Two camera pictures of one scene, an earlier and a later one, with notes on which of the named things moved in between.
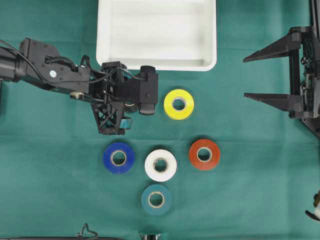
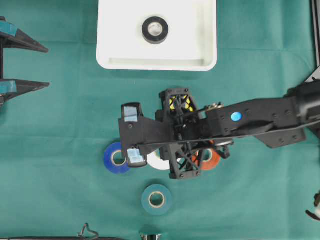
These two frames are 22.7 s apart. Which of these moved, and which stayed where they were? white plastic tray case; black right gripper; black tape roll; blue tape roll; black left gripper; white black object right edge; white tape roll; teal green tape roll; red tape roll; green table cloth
Moved: black left gripper; black tape roll; white tape roll; black right gripper
Stayed: green table cloth; red tape roll; white black object right edge; white plastic tray case; teal green tape roll; blue tape roll
